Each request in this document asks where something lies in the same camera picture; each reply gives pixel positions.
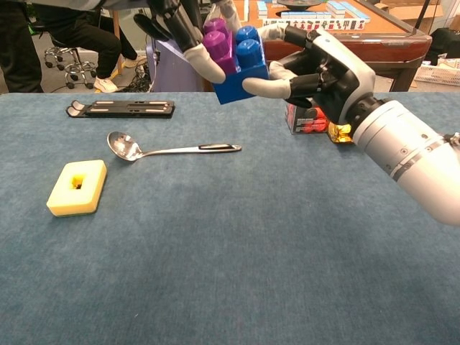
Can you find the brown mahjong table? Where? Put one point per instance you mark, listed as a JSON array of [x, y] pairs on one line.
[[395, 46]]

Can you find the blue building block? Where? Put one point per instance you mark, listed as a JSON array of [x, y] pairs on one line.
[[237, 86]]

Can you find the purple toy block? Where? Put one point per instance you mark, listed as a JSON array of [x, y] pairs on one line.
[[219, 46]]

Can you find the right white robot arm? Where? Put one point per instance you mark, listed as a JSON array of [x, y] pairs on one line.
[[413, 165]]

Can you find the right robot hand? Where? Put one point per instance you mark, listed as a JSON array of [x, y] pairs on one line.
[[341, 72]]

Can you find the black bag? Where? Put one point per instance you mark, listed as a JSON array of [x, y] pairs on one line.
[[445, 43]]

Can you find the cardboard box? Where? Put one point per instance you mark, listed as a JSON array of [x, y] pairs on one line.
[[406, 10]]

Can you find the blue-backed mahjong tile stack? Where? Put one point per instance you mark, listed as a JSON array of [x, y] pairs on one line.
[[262, 9], [305, 14], [346, 10]]

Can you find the white plastic basket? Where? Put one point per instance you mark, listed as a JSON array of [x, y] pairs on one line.
[[438, 75]]

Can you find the blue felt table cloth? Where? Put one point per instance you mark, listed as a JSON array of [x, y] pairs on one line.
[[215, 269]]

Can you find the gold snack packet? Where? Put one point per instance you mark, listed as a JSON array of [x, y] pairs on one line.
[[339, 134]]

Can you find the black folding stand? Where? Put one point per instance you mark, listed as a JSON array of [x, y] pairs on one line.
[[125, 109]]

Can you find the black dish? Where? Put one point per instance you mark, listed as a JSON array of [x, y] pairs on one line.
[[302, 3]]

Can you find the wooden post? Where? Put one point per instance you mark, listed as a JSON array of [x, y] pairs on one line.
[[115, 21]]

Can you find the person in black clothes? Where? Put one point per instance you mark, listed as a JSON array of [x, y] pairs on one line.
[[18, 46]]

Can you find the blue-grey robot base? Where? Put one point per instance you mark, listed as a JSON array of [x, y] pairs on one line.
[[169, 72]]

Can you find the clear box of markers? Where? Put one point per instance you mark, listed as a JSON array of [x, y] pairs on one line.
[[305, 124]]

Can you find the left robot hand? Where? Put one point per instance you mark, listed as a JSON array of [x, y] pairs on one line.
[[179, 25]]

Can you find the chrome wheeled stool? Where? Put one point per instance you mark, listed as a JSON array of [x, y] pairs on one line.
[[72, 66]]

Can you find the person in black trousers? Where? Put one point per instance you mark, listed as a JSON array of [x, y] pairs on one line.
[[90, 39]]

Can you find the row of face-up mahjong tiles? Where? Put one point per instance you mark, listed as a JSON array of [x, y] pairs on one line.
[[341, 25]]

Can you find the steel ladle black grip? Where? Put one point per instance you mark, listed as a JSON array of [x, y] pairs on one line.
[[122, 145]]

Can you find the yellow sponge with hole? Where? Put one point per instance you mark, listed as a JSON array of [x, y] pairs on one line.
[[61, 201]]

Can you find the black slanted pole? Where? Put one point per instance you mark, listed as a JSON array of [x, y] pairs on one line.
[[424, 10]]

